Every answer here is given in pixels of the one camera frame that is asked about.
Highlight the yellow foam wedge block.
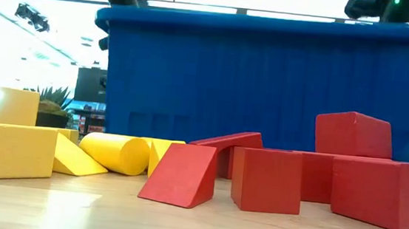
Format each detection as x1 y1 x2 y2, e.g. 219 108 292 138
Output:
53 133 112 180

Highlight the red foam wedge block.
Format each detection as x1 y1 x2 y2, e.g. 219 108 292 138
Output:
136 140 220 212

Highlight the red foam arch block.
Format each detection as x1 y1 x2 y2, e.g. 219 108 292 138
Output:
186 126 266 183

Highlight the large blue plastic bin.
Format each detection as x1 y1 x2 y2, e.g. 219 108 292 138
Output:
84 0 409 163

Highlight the red foam cube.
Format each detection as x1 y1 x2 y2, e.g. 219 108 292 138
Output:
312 108 396 160
228 146 306 217

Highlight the black monitor screen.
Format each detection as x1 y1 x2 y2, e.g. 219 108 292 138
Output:
74 66 109 104

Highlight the green spiky plant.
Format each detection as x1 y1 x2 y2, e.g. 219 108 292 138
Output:
22 83 76 119

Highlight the black ceiling spotlight cluster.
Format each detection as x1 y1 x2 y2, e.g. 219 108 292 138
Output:
13 2 53 34

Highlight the background shelf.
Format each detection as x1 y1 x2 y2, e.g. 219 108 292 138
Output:
67 100 107 137

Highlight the black plant pot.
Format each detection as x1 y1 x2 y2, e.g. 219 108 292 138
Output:
35 111 70 130

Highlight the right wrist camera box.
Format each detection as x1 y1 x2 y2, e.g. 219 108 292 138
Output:
343 0 386 23

